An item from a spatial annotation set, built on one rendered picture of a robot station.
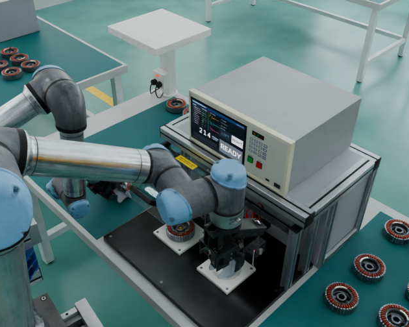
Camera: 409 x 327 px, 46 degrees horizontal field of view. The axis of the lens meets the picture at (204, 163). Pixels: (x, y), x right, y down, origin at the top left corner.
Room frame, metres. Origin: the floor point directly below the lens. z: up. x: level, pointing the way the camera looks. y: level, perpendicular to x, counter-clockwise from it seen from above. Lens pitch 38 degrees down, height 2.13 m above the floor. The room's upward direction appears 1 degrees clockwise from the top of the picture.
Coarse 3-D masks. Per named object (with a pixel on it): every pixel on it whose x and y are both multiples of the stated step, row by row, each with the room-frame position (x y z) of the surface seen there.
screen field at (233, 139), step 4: (220, 128) 1.33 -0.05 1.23; (220, 132) 1.33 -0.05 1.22; (224, 132) 1.31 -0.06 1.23; (224, 136) 1.31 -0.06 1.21; (228, 136) 1.30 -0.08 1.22; (232, 136) 1.29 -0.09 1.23; (228, 140) 1.30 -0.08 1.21; (232, 140) 1.29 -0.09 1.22; (236, 140) 1.27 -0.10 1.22; (240, 140) 1.26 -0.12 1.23; (236, 144) 1.27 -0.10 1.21; (240, 144) 1.26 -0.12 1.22
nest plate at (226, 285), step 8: (208, 264) 1.13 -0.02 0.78; (248, 264) 1.13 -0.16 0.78; (208, 272) 1.09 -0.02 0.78; (216, 272) 1.09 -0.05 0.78; (240, 272) 1.09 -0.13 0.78; (248, 272) 1.09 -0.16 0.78; (216, 280) 1.06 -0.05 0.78; (224, 280) 1.06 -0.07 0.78; (232, 280) 1.06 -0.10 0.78; (240, 280) 1.06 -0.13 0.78; (224, 288) 1.03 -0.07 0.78; (232, 288) 1.03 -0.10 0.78
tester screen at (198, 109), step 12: (192, 108) 1.42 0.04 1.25; (204, 108) 1.38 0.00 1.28; (192, 120) 1.42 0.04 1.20; (204, 120) 1.38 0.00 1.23; (216, 120) 1.34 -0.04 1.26; (228, 120) 1.30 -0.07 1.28; (192, 132) 1.42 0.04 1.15; (216, 132) 1.34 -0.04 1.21; (228, 132) 1.30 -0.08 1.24; (240, 132) 1.26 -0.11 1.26; (228, 156) 1.30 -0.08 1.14
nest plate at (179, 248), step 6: (162, 228) 1.30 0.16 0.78; (174, 228) 1.30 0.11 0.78; (198, 228) 1.30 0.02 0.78; (156, 234) 1.27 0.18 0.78; (162, 234) 1.27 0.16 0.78; (198, 234) 1.27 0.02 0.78; (162, 240) 1.25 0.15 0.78; (168, 240) 1.24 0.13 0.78; (192, 240) 1.24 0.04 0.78; (198, 240) 1.25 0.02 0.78; (168, 246) 1.22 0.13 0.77; (174, 246) 1.21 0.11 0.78; (180, 246) 1.21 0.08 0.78; (186, 246) 1.21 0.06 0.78; (180, 252) 1.18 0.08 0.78
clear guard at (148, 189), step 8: (176, 152) 1.42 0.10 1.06; (184, 152) 1.42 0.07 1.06; (192, 160) 1.37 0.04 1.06; (184, 168) 1.32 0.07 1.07; (200, 168) 1.33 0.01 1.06; (208, 168) 1.33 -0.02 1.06; (192, 176) 1.28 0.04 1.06; (200, 176) 1.28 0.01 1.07; (128, 184) 1.27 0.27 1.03; (136, 184) 1.26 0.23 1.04; (144, 184) 1.25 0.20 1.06; (128, 192) 1.25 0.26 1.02; (144, 192) 1.22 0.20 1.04; (152, 192) 1.21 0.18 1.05; (136, 200) 1.21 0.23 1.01; (144, 208) 1.18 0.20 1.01; (152, 208) 1.16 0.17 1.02; (160, 216) 1.13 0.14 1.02
